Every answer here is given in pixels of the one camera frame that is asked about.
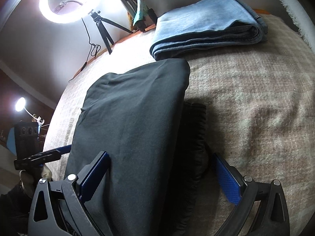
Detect dark green pants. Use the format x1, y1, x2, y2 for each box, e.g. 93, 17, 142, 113
66, 59, 205, 235

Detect left gloved hand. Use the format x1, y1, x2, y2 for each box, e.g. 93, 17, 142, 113
20, 165, 52, 198

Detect white clip lamp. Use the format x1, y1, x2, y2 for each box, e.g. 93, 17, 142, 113
15, 97, 45, 128

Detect beige checkered bed blanket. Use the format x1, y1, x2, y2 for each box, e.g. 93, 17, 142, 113
44, 14, 314, 235

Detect black tripod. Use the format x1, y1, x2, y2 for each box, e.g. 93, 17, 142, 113
89, 10, 133, 54

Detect teal hanging cloth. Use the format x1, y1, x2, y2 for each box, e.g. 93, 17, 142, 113
133, 0, 149, 26

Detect folded blue jeans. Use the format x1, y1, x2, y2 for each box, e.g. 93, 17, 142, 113
149, 0, 268, 61

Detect black floor cable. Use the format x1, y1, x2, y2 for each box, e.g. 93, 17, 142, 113
68, 17, 102, 83

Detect ring light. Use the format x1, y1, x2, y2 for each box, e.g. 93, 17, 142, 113
38, 0, 129, 25

